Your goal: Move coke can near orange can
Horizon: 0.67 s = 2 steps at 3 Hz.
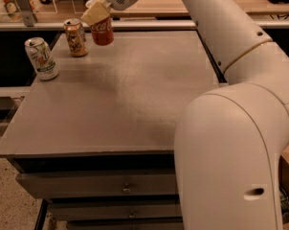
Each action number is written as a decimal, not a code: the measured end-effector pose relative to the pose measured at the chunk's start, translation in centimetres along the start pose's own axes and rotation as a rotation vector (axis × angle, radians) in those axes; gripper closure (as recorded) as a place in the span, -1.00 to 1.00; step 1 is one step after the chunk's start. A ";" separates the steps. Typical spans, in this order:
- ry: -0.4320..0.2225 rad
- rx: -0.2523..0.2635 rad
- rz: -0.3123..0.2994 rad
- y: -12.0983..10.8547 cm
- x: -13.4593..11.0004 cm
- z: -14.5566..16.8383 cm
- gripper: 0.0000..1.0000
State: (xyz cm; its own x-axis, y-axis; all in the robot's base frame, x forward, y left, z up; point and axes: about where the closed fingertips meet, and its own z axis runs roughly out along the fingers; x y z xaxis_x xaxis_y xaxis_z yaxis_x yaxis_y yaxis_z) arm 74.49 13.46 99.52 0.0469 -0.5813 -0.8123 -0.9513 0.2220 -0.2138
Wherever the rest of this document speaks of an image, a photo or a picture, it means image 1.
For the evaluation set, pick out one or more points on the white green 7up can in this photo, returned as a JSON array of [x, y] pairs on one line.
[[39, 54]]

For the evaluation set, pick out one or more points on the orange soda can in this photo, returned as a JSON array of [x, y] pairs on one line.
[[75, 36]]

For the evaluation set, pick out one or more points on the red coke can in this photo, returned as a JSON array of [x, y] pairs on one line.
[[102, 32]]

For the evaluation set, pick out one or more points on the metal rail post left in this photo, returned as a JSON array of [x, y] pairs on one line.
[[28, 16]]

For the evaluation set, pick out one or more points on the grey drawer cabinet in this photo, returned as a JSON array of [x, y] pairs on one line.
[[114, 109]]

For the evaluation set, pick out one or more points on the top grey drawer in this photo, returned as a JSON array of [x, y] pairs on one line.
[[52, 185]]

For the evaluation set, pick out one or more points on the grey drawer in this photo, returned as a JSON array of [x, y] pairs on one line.
[[139, 224], [52, 185], [123, 209]]

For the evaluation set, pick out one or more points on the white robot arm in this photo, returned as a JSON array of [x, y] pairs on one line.
[[228, 141]]

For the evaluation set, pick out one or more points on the bottom grey drawer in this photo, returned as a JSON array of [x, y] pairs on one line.
[[139, 224]]

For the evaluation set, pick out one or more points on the middle grey drawer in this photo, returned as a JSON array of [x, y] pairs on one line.
[[123, 209]]

